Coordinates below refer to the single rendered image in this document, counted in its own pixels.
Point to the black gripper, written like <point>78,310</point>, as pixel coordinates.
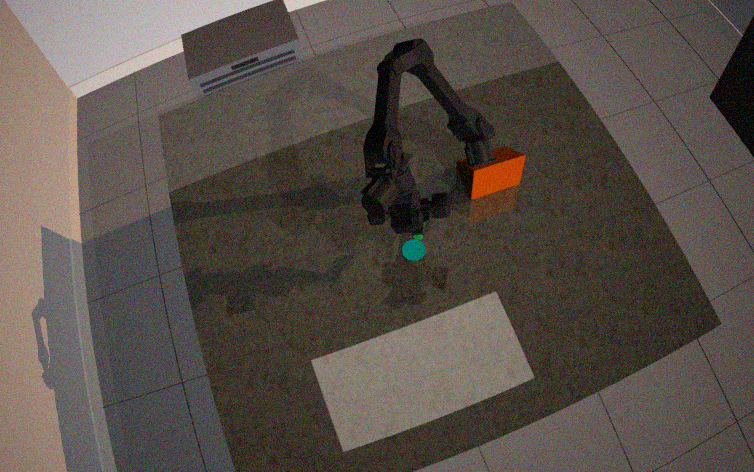
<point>440,206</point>

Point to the teal circle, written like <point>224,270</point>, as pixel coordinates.
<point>413,250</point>

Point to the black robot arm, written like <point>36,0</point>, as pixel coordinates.
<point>383,143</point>

